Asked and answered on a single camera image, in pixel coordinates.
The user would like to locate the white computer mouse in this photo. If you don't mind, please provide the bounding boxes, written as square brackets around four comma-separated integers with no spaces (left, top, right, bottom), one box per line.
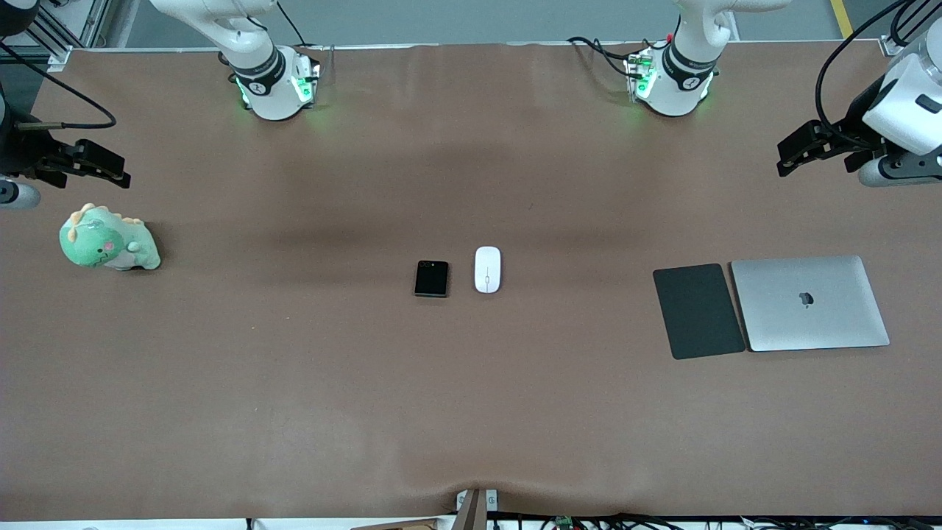
[474,246,503,294]

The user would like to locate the black phone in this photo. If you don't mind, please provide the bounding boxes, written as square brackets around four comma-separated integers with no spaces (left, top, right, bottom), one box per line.
[414,259,450,299]

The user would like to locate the black mouse pad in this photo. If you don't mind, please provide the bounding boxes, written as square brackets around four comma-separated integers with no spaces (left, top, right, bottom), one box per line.
[652,263,747,361]

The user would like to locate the green dinosaur plush toy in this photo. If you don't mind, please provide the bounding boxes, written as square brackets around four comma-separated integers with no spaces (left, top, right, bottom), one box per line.
[59,203,162,272]

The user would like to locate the silver closed laptop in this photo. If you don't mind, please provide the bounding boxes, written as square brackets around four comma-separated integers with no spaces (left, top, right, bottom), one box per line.
[730,255,891,353]

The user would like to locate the brown table cover mat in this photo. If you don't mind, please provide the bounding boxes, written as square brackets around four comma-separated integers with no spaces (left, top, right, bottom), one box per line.
[0,40,942,520]

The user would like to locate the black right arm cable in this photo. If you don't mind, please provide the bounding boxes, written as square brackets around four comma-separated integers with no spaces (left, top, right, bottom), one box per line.
[0,40,118,132]

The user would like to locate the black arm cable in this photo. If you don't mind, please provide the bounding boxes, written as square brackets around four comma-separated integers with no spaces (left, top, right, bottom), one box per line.
[0,40,118,132]
[814,0,942,148]

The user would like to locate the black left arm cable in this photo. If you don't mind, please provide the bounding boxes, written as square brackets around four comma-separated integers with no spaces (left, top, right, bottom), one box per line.
[814,0,942,148]

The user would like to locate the aluminium frame rails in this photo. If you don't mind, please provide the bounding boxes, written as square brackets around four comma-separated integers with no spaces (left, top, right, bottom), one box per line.
[0,0,113,71]

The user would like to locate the black right base cable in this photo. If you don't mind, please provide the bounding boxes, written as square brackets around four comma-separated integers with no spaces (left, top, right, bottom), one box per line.
[276,0,310,49]

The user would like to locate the black base cable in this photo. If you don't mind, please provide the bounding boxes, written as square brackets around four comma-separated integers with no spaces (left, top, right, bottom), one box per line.
[276,0,310,49]
[567,35,642,82]

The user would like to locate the black left base cable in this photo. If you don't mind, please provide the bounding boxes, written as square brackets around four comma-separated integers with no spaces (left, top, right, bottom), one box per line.
[567,35,642,82]

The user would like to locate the metal table edge bracket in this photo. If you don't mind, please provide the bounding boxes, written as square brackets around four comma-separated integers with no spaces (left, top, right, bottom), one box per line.
[455,488,499,514]

